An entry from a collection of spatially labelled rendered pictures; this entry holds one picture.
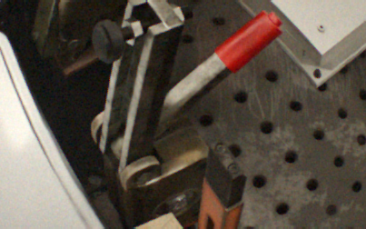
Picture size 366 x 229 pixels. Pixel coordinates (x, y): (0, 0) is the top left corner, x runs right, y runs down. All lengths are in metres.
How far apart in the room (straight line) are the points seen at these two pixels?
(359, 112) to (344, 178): 0.10
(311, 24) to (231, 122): 0.16
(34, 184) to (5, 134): 0.06
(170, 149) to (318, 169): 0.43
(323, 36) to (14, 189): 0.51
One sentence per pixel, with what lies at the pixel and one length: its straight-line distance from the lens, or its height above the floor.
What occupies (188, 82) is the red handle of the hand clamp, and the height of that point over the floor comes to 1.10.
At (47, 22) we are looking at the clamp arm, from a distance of 0.86.
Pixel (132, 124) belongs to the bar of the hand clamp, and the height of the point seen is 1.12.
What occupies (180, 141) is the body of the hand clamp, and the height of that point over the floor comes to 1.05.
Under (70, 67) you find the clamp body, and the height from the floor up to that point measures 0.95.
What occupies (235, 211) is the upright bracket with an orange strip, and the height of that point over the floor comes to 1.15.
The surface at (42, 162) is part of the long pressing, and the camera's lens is 0.82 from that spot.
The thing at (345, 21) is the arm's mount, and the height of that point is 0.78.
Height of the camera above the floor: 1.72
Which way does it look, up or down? 59 degrees down
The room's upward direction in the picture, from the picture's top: 3 degrees clockwise
